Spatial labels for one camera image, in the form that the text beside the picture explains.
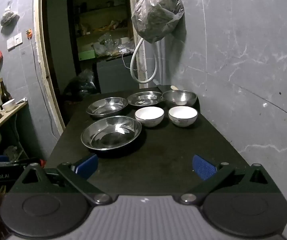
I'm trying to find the steel basin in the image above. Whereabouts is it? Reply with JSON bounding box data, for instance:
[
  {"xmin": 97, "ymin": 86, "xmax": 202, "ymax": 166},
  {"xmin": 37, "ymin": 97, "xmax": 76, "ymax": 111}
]
[{"xmin": 86, "ymin": 97, "xmax": 129, "ymax": 119}]

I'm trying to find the white wall switch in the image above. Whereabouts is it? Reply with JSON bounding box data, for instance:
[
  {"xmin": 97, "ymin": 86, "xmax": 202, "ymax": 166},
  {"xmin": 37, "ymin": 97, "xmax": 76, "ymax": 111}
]
[{"xmin": 7, "ymin": 32, "xmax": 23, "ymax": 50}]

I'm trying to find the white ceramic bowl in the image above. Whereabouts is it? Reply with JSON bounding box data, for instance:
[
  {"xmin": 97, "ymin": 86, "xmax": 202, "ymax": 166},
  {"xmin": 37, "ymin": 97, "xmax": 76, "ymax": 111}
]
[
  {"xmin": 168, "ymin": 106, "xmax": 198, "ymax": 127},
  {"xmin": 135, "ymin": 106, "xmax": 165, "ymax": 128}
]

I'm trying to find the black wall cable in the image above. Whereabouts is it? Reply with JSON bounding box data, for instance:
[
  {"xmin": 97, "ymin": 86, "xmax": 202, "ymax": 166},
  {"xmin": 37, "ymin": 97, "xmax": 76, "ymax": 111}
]
[{"xmin": 30, "ymin": 39, "xmax": 56, "ymax": 133}]

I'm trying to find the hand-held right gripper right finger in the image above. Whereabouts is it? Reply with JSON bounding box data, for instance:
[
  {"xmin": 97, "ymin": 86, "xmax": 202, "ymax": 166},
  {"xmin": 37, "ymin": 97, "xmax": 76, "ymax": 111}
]
[{"xmin": 178, "ymin": 154, "xmax": 280, "ymax": 204}]

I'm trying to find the dark glass bottle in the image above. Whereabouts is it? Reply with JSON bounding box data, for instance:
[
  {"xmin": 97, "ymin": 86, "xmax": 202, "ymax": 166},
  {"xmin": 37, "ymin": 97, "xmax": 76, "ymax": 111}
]
[{"xmin": 0, "ymin": 77, "xmax": 12, "ymax": 105}]

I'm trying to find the black trash bag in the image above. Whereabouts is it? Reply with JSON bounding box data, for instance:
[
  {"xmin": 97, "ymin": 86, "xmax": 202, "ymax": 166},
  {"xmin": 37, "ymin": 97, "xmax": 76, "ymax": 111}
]
[{"xmin": 63, "ymin": 69, "xmax": 99, "ymax": 97}]

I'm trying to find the steel bowl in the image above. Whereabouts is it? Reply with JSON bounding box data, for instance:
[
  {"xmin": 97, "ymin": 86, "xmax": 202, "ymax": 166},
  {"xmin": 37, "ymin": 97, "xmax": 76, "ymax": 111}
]
[{"xmin": 162, "ymin": 90, "xmax": 198, "ymax": 108}]

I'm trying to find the green box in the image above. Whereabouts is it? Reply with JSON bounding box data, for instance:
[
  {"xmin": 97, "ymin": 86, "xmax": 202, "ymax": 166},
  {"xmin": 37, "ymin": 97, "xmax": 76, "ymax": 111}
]
[{"xmin": 78, "ymin": 50, "xmax": 96, "ymax": 61}]

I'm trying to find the dark grey cabinet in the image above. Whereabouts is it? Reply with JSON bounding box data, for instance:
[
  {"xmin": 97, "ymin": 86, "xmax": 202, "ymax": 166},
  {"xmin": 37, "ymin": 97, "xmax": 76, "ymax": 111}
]
[{"xmin": 93, "ymin": 55, "xmax": 140, "ymax": 94}]

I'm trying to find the cluttered storage shelf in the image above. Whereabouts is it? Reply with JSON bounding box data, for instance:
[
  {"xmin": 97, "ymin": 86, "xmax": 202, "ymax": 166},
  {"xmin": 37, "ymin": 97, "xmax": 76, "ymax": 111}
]
[{"xmin": 70, "ymin": 0, "xmax": 134, "ymax": 60}]

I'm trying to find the small hanging bag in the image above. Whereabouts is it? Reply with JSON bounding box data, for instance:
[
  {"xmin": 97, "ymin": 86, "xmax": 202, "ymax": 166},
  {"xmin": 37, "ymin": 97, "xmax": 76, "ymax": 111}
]
[{"xmin": 0, "ymin": 7, "xmax": 20, "ymax": 27}]

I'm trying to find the white hose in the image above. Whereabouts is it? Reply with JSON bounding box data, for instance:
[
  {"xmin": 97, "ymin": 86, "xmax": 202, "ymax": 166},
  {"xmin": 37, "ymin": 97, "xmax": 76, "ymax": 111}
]
[{"xmin": 130, "ymin": 39, "xmax": 159, "ymax": 84}]

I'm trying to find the door frame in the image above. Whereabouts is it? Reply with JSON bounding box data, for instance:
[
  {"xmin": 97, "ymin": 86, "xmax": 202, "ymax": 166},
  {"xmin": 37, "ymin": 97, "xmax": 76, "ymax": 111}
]
[{"xmin": 33, "ymin": 0, "xmax": 147, "ymax": 133}]

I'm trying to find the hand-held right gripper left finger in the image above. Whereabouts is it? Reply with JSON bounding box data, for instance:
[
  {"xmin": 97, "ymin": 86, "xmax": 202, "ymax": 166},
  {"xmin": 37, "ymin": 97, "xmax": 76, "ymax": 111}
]
[{"xmin": 10, "ymin": 154, "xmax": 112, "ymax": 205}]

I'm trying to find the thin white cable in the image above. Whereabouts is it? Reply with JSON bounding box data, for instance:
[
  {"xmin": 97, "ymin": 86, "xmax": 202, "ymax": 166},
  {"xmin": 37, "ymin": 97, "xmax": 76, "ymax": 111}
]
[{"xmin": 122, "ymin": 54, "xmax": 134, "ymax": 69}]

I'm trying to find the white bowl with handle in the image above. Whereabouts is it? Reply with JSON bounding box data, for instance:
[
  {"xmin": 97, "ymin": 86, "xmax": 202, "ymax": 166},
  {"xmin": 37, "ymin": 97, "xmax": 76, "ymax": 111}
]
[{"xmin": 2, "ymin": 99, "xmax": 16, "ymax": 112}]

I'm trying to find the hanging clear plastic bag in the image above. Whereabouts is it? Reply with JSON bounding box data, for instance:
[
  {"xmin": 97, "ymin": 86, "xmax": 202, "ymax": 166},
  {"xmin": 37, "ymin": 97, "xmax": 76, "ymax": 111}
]
[{"xmin": 131, "ymin": 0, "xmax": 184, "ymax": 44}]

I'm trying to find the large steel plate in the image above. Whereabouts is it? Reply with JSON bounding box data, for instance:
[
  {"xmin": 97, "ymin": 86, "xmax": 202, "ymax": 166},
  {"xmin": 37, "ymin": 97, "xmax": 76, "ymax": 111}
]
[{"xmin": 80, "ymin": 116, "xmax": 142, "ymax": 152}]

